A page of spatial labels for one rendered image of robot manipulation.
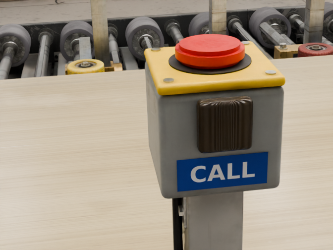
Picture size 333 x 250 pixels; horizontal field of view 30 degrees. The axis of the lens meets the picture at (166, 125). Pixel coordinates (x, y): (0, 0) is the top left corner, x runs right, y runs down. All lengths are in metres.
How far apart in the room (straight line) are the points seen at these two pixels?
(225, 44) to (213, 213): 0.10
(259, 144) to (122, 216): 0.48
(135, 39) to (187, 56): 1.52
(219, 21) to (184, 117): 1.17
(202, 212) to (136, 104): 0.78
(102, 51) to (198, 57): 1.14
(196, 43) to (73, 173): 0.59
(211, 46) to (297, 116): 0.75
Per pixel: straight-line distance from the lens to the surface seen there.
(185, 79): 0.33
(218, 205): 0.38
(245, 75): 0.34
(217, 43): 0.36
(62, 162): 0.96
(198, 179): 0.35
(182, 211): 0.39
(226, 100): 0.33
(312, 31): 1.57
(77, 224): 0.81
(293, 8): 2.11
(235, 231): 0.40
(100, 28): 1.46
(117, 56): 1.71
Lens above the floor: 1.34
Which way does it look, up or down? 24 degrees down
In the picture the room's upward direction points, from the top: 2 degrees counter-clockwise
